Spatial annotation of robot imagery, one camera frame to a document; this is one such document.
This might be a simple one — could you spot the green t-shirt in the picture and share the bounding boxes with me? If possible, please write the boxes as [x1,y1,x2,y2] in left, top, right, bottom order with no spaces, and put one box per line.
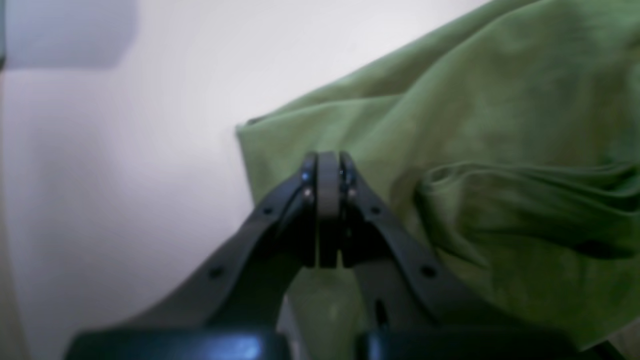
[237,0,640,349]

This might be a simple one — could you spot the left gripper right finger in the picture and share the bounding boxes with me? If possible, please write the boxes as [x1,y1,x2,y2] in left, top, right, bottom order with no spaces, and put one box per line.
[318,152,576,360]

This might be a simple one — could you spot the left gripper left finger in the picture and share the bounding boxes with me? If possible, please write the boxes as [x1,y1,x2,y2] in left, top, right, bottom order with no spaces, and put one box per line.
[64,153,318,360]

